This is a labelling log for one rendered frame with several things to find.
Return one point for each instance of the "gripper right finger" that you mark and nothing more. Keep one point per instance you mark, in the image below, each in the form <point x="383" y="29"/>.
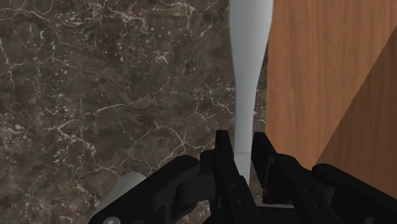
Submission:
<point x="297" y="183"/>

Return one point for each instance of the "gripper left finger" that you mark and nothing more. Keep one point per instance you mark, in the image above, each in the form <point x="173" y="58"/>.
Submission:
<point x="186" y="186"/>

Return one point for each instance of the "long white tapered utensil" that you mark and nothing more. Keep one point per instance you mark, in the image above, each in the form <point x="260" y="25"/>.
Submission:
<point x="246" y="62"/>

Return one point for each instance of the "brown wooden cabinet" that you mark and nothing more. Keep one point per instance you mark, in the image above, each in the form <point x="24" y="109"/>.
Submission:
<point x="310" y="77"/>

